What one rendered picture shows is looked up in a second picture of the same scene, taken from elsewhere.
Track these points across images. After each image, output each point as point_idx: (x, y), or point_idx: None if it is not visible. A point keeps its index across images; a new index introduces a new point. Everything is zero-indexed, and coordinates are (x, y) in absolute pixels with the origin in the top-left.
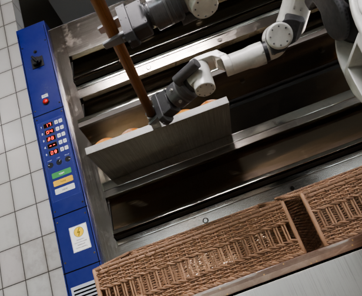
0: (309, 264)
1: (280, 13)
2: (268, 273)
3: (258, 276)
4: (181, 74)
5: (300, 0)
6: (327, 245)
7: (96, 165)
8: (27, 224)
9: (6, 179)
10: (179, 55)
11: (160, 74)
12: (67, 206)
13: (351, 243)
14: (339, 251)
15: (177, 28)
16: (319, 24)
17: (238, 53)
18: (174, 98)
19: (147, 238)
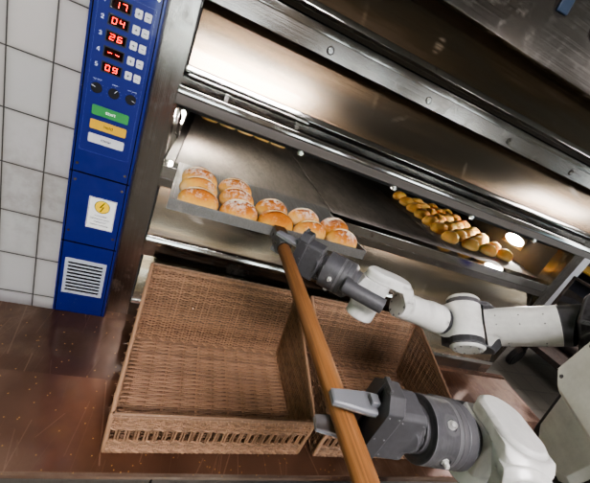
0: (293, 480)
1: (496, 326)
2: (263, 477)
3: (255, 477)
4: (355, 298)
5: (521, 344)
6: (314, 475)
7: (167, 135)
8: (23, 142)
9: None
10: (376, 73)
11: (333, 71)
12: (99, 167)
13: (328, 478)
14: (317, 479)
15: (413, 21)
16: (501, 176)
17: (423, 315)
18: (322, 286)
19: (180, 253)
